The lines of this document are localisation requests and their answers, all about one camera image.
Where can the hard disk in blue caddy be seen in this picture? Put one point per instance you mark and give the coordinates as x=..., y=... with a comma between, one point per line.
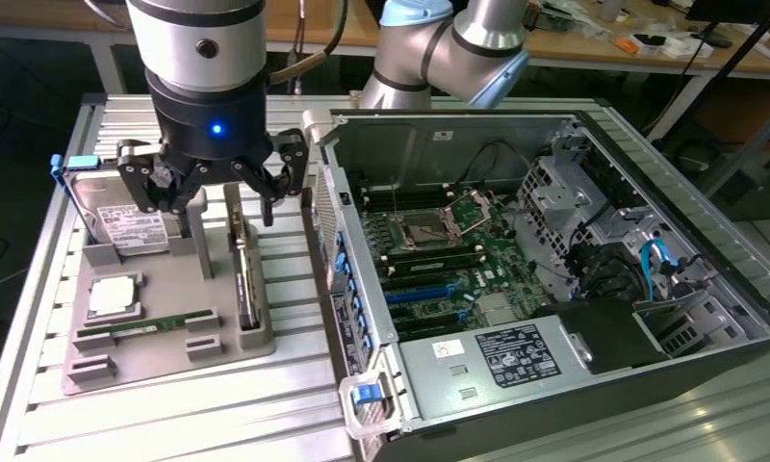
x=135, y=228

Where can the dark RAM stick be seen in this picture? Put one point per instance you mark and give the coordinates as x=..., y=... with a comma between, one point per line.
x=436, y=264

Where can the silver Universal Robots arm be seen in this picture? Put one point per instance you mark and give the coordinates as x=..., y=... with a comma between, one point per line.
x=192, y=29

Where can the grey parts rack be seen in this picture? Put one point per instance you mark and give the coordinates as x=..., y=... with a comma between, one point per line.
x=167, y=298

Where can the orange white small box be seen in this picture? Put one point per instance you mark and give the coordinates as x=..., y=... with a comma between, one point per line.
x=629, y=45

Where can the blue expansion slot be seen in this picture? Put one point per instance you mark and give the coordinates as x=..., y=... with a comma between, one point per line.
x=417, y=294

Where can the green motherboard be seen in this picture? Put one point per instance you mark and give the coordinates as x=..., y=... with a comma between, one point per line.
x=507, y=269

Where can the black plastic shroud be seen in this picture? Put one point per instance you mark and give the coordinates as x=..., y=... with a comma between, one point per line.
x=604, y=337

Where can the silver chipset heatsink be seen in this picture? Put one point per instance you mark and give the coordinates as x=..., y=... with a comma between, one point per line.
x=497, y=310

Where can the black monitor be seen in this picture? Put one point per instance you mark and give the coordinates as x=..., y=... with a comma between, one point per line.
x=732, y=9

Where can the black open PC case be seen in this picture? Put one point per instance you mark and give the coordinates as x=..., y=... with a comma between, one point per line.
x=648, y=385

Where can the grey power supply unit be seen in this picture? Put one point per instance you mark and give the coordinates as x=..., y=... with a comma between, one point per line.
x=449, y=385

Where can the thin metal locking lever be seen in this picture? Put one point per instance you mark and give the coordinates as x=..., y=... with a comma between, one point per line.
x=395, y=195

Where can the long black expansion slot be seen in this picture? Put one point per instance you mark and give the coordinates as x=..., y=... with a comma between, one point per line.
x=427, y=329
x=424, y=283

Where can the metal socket cover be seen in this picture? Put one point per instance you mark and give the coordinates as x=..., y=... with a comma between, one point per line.
x=481, y=202

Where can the metal CPU socket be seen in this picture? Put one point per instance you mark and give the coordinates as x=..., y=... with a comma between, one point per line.
x=427, y=233

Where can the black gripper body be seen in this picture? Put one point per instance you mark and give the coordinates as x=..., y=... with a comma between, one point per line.
x=212, y=130

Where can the grey disk bay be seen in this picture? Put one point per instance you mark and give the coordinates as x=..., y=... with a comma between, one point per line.
x=680, y=332

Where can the black box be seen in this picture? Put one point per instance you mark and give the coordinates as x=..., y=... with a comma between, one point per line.
x=757, y=192

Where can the green RAM stick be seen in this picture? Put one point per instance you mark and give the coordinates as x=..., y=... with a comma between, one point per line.
x=148, y=325

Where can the silver CPU chip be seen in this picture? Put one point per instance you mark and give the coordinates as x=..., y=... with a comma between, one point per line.
x=112, y=296

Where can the green Nvidia graphics card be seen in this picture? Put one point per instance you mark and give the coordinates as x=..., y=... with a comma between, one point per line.
x=248, y=289

